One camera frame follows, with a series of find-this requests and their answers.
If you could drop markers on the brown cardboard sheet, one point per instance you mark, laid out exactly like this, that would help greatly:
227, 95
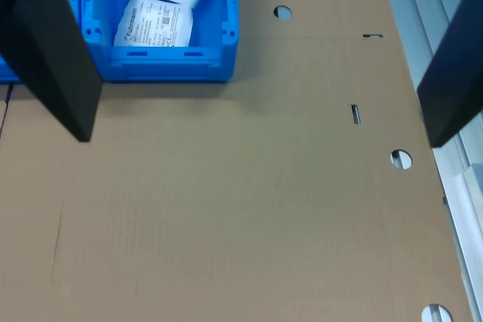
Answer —
226, 205

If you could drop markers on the blue bin with printed packets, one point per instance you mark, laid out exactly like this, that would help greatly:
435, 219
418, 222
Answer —
162, 65

